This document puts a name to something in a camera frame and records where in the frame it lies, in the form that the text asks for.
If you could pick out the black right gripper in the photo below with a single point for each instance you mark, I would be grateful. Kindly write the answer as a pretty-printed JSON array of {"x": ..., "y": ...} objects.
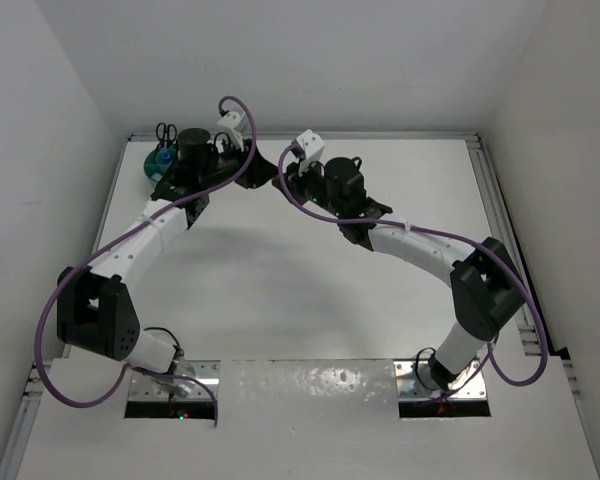
[{"x": 295, "y": 181}]

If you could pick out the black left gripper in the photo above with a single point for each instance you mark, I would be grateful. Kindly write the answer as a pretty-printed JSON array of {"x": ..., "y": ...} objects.
[{"x": 258, "y": 171}]

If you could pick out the blue cap glue bottle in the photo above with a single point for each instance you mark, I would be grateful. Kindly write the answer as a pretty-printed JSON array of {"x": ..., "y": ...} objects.
[{"x": 165, "y": 157}]

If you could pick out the black handled scissors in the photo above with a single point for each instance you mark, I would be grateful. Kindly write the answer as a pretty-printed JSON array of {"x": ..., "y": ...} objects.
[
  {"x": 166, "y": 135},
  {"x": 222, "y": 141}
]

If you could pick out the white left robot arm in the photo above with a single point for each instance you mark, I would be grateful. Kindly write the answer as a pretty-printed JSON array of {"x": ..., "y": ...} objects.
[{"x": 95, "y": 311}]

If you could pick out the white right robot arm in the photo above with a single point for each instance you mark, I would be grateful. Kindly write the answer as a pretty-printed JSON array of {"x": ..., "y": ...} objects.
[{"x": 481, "y": 279}]

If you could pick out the teal round organizer container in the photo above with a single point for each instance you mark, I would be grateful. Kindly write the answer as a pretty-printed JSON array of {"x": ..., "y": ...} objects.
[{"x": 152, "y": 170}]

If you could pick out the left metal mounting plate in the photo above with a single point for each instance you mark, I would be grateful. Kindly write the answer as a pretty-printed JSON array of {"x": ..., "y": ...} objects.
[{"x": 191, "y": 381}]

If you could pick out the metal mounting plate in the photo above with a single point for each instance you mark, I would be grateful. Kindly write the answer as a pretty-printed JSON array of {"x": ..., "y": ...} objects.
[
  {"x": 414, "y": 384},
  {"x": 191, "y": 381}
]

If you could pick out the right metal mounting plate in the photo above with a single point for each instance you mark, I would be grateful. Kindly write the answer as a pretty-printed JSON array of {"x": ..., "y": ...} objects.
[{"x": 414, "y": 384}]

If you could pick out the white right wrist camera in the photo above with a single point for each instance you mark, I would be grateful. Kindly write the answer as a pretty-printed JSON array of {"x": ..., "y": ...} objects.
[{"x": 307, "y": 148}]

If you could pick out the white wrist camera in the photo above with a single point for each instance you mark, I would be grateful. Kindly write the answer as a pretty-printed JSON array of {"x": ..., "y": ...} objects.
[
  {"x": 307, "y": 148},
  {"x": 232, "y": 124}
]

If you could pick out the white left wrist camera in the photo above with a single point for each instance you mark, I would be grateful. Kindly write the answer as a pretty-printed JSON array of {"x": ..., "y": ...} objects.
[{"x": 232, "y": 124}]

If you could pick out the aluminium frame rail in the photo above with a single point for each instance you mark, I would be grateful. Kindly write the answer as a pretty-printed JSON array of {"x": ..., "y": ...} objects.
[{"x": 495, "y": 206}]

